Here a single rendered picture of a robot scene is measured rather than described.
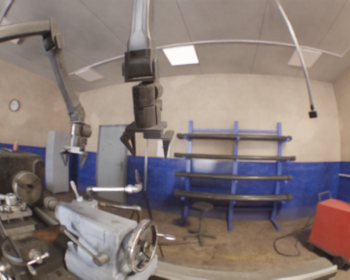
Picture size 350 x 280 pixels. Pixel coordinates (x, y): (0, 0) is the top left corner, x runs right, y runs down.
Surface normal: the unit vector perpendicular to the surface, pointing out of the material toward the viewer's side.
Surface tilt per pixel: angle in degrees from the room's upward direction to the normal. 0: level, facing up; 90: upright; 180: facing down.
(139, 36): 112
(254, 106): 90
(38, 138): 90
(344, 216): 90
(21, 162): 90
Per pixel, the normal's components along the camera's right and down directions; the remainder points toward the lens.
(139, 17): -0.16, 0.28
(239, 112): -0.29, -0.10
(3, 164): 0.96, 0.03
